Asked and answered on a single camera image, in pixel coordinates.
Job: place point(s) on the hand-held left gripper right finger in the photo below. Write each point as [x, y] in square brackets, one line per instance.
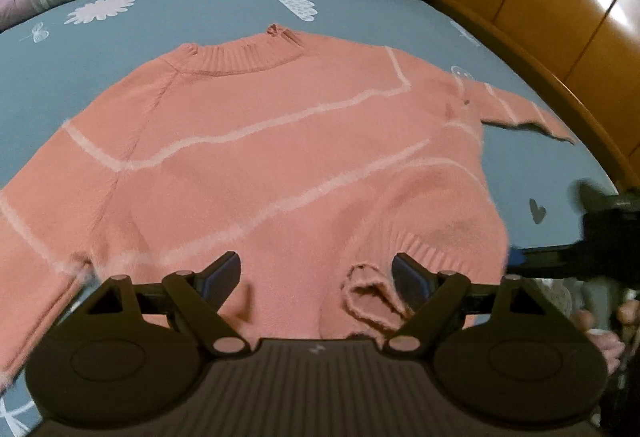
[410, 281]

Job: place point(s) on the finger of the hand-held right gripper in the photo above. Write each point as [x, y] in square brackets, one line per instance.
[550, 261]

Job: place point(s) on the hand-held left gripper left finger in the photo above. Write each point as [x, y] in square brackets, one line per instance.
[222, 276]

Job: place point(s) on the person's right hand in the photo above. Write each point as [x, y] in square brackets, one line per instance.
[612, 332]

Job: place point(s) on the blue floral bed sheet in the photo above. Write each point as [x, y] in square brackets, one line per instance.
[125, 47]

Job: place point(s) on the pink striped knit sweater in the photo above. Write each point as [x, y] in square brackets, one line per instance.
[250, 157]

